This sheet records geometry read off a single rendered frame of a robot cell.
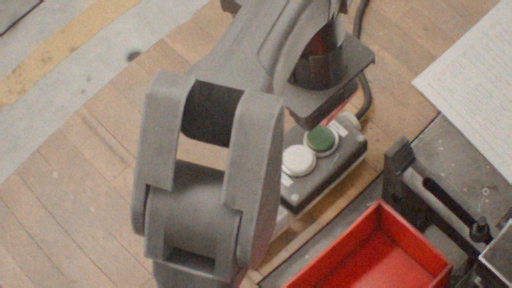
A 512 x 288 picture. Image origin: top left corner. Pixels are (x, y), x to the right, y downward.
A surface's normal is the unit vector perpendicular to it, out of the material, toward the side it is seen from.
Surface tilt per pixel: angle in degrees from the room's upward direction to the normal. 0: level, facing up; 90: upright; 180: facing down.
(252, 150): 47
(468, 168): 0
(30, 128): 0
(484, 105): 1
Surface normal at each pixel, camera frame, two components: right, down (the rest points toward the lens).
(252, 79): 0.03, -0.74
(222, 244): -0.29, 0.37
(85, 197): -0.07, -0.52
